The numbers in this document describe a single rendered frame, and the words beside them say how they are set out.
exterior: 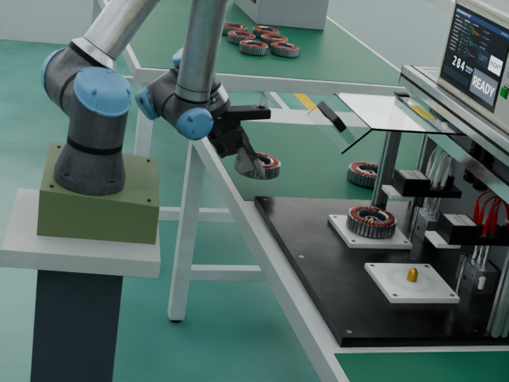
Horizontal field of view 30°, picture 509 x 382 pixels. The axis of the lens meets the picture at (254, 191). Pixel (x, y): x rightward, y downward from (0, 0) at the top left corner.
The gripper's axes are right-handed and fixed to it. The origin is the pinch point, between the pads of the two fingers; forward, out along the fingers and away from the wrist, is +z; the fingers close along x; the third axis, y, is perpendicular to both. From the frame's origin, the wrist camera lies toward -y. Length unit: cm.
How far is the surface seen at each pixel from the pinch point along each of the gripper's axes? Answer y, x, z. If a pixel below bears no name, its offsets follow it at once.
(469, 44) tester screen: -50, 30, -16
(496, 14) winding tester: -55, 39, -22
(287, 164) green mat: -7.9, -19.0, 13.3
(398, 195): -22.5, 31.1, 7.9
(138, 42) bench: 11, -142, 0
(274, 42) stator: -36, -143, 28
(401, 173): -26.0, 28.0, 5.3
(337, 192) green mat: -14.4, -0.5, 18.0
